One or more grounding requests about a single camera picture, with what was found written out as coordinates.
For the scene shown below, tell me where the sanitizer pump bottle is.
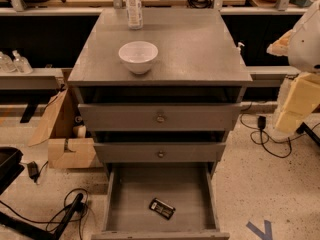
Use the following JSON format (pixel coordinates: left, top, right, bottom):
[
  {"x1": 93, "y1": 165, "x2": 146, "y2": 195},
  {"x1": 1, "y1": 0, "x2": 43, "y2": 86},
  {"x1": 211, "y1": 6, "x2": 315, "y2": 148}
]
[{"x1": 12, "y1": 50, "x2": 33, "y2": 74}]

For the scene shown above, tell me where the small white pump bottle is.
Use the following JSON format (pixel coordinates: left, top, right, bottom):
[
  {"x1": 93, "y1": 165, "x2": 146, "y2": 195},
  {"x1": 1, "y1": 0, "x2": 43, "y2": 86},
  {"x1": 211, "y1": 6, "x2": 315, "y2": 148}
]
[{"x1": 237, "y1": 42, "x2": 245, "y2": 54}]

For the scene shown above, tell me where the white ceramic bowl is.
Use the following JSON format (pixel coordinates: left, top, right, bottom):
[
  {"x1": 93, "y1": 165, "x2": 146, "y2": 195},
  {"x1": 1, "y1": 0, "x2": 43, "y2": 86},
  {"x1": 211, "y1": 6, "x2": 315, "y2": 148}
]
[{"x1": 118, "y1": 41, "x2": 158, "y2": 74}]

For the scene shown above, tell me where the brown cardboard box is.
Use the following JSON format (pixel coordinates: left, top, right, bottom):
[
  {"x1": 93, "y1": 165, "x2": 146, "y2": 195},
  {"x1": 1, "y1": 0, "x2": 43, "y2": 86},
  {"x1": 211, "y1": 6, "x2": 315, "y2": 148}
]
[{"x1": 28, "y1": 73, "x2": 102, "y2": 169}]

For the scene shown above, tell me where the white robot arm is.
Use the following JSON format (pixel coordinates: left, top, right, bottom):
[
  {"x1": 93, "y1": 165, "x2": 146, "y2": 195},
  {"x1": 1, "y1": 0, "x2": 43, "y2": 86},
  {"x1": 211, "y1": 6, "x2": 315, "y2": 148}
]
[{"x1": 267, "y1": 1, "x2": 320, "y2": 138}]

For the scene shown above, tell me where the grey open bottom drawer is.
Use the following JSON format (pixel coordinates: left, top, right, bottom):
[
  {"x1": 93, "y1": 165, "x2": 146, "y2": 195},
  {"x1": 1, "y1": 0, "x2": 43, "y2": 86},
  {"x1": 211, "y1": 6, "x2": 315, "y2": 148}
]
[{"x1": 91, "y1": 163, "x2": 230, "y2": 240}]

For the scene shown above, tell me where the grey drawer cabinet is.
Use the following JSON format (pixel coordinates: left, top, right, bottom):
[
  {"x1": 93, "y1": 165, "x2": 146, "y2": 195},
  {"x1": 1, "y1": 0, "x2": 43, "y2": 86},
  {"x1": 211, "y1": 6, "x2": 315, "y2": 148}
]
[{"x1": 67, "y1": 7, "x2": 253, "y2": 240}]

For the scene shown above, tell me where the grey top drawer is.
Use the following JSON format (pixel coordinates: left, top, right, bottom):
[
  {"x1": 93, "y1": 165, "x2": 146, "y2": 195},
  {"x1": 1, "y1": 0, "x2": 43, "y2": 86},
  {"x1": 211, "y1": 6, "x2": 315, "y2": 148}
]
[{"x1": 78, "y1": 104, "x2": 240, "y2": 131}]

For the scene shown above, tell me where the small black adapter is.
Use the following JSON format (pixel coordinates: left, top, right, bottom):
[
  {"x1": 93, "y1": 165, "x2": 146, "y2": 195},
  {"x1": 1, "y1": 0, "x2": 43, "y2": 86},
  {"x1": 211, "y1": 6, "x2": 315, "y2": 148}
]
[{"x1": 27, "y1": 161, "x2": 48, "y2": 183}]

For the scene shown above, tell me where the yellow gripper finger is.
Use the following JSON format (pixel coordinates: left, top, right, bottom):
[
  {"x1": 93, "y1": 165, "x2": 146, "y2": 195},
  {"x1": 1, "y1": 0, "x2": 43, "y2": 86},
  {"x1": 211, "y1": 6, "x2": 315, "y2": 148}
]
[
  {"x1": 273, "y1": 73, "x2": 320, "y2": 134},
  {"x1": 267, "y1": 30, "x2": 292, "y2": 56}
]

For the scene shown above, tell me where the black power adapter cable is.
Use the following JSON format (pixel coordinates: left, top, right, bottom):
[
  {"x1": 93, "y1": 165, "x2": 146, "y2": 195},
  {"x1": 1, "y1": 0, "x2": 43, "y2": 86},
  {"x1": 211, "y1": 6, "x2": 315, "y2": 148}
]
[{"x1": 239, "y1": 102, "x2": 320, "y2": 159}]

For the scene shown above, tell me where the grey middle drawer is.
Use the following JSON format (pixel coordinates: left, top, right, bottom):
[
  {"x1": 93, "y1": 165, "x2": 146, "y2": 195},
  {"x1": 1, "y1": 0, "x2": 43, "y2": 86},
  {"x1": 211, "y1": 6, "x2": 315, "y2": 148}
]
[{"x1": 94, "y1": 142, "x2": 225, "y2": 163}]

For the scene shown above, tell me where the black bin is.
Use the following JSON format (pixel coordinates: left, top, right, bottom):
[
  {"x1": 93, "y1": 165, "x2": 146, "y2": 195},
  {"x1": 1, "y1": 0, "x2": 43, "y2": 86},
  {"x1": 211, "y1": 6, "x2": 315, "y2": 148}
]
[{"x1": 0, "y1": 147, "x2": 24, "y2": 195}]

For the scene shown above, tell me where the black chair base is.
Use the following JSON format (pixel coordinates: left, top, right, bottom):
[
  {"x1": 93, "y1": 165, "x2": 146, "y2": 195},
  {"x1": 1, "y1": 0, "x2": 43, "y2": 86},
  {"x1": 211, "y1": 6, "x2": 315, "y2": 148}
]
[{"x1": 0, "y1": 193, "x2": 84, "y2": 240}]

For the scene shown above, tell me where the black floor cable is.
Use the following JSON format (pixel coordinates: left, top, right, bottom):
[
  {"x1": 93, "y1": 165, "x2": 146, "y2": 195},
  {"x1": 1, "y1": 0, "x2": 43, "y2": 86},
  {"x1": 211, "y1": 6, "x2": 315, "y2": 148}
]
[{"x1": 0, "y1": 187, "x2": 91, "y2": 240}]

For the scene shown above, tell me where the black stand leg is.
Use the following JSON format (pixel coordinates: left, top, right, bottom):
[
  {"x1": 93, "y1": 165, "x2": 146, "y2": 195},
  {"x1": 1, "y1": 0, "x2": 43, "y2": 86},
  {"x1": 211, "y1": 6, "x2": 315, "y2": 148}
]
[{"x1": 296, "y1": 123, "x2": 320, "y2": 147}]

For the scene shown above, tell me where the clear plastic bottle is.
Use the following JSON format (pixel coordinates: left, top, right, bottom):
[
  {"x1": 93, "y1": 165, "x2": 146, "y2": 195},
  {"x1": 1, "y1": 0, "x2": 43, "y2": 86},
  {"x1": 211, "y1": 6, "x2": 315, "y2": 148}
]
[{"x1": 126, "y1": 0, "x2": 143, "y2": 30}]

